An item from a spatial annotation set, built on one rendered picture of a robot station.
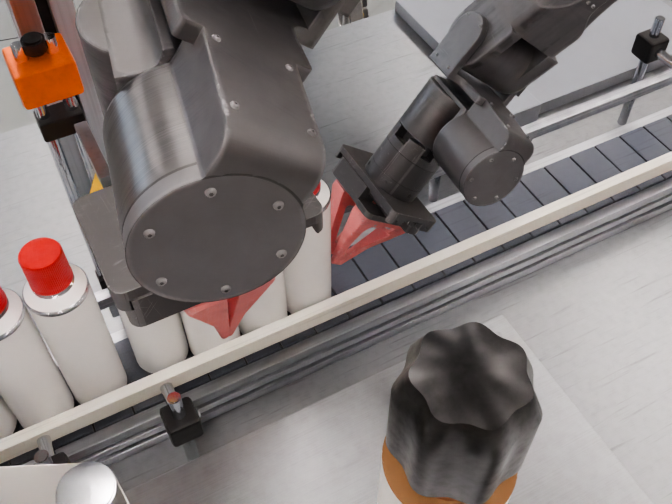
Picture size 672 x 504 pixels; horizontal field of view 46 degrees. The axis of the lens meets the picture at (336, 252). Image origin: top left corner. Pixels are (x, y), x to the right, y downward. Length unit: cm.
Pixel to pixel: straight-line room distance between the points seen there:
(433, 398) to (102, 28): 25
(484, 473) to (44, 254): 36
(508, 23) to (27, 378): 49
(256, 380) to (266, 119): 58
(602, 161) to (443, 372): 61
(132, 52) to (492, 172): 43
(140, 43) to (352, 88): 87
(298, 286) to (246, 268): 51
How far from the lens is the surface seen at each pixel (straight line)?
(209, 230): 24
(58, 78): 62
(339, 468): 74
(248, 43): 26
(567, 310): 92
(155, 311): 36
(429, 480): 47
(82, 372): 73
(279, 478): 73
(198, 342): 76
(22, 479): 59
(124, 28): 30
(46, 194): 105
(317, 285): 77
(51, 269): 64
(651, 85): 101
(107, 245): 37
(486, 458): 44
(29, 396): 73
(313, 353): 81
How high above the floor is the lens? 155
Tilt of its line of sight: 51 degrees down
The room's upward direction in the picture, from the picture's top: straight up
